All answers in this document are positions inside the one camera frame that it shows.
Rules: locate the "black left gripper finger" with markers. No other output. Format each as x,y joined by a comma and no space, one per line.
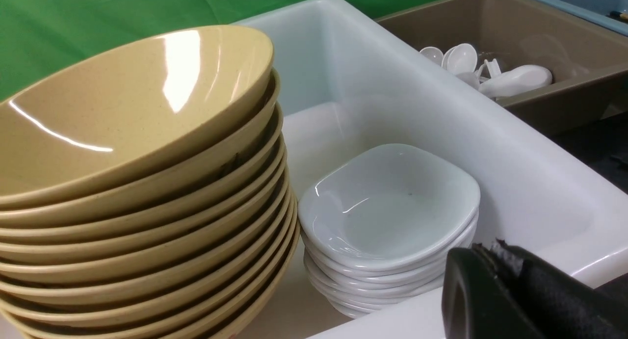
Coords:
507,292

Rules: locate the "yellow noodle bowl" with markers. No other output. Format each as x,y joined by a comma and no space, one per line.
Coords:
129,112

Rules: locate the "stack of white dishes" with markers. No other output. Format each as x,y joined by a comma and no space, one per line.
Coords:
377,229

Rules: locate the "black serving tray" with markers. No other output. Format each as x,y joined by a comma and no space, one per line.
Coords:
602,145

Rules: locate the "white spoons in bin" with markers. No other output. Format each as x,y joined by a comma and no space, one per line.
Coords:
487,77

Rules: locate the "brown plastic bin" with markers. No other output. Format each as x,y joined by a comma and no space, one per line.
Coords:
588,63

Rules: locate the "large white plastic tub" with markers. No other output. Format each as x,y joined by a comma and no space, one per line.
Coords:
347,85

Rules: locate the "stack of yellow bowls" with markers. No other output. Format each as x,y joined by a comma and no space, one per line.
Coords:
199,251

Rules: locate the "blue plastic bin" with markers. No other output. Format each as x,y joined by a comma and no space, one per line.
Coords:
595,11

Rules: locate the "green cloth backdrop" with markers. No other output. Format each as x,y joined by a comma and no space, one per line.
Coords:
40,37

